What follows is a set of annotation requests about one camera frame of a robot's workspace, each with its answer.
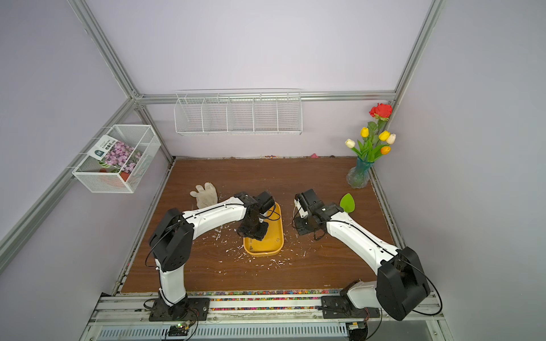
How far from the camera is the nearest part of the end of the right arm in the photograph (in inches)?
23.2

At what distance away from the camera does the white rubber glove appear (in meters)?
1.03

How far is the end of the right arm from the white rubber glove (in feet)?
1.57
